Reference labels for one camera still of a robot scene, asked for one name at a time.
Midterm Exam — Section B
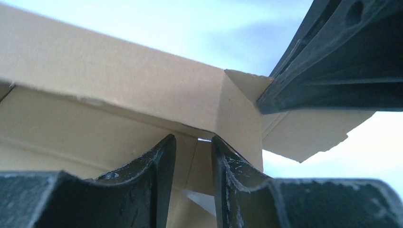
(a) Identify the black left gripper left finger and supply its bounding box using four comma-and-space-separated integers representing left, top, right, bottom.
0, 134, 176, 228

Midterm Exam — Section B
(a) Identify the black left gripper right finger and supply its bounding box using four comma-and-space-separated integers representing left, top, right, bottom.
211, 136, 403, 228

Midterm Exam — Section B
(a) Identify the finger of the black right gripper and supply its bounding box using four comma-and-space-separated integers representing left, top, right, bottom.
256, 0, 403, 114

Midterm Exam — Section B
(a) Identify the brown cardboard box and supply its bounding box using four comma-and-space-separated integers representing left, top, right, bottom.
0, 3, 373, 228

